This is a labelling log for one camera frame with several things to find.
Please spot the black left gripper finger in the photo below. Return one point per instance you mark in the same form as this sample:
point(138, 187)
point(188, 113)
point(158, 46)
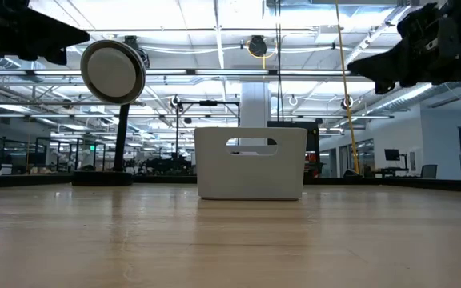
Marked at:
point(50, 40)

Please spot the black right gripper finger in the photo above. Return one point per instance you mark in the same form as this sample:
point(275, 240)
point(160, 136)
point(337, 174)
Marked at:
point(384, 87)
point(378, 66)

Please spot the white plastic bin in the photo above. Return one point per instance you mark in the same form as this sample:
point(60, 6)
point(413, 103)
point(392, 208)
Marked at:
point(250, 176)

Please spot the black computer monitor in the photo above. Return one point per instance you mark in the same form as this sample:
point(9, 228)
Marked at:
point(392, 154)

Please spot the black desk lamp white head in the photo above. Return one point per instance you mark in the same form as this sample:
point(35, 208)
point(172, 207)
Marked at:
point(112, 72)

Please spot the black cabinet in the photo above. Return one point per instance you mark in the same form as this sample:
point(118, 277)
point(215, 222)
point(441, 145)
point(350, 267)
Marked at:
point(312, 148)

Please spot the grey office chair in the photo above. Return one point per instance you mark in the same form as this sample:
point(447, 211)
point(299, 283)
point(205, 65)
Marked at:
point(429, 171)

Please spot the white building column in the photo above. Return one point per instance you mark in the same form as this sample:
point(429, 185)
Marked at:
point(255, 108)

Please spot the black table edge rail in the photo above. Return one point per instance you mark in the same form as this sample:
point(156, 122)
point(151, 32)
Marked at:
point(414, 184)

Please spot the black metal frame stand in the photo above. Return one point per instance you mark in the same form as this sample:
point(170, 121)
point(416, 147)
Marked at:
point(208, 103)

